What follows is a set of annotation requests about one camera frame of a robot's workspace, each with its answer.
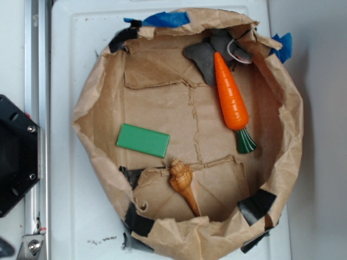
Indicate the metal corner bracket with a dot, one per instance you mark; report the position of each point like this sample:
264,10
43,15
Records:
31,247

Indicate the white plastic board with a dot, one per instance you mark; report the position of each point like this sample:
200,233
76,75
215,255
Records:
83,223

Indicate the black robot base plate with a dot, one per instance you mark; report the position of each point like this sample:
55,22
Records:
19,155

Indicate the orange toy carrot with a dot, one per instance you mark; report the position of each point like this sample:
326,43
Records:
232,104

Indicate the aluminium rail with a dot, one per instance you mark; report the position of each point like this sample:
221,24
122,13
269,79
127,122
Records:
37,45

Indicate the brown paper bag tray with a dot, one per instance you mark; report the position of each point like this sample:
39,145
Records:
149,83

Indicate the grey plush toy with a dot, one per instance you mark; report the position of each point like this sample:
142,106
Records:
203,53

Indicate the tan spiral sea shell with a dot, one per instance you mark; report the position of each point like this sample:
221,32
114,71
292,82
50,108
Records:
183,181

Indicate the green rectangular block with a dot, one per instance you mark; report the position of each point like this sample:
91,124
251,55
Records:
143,140

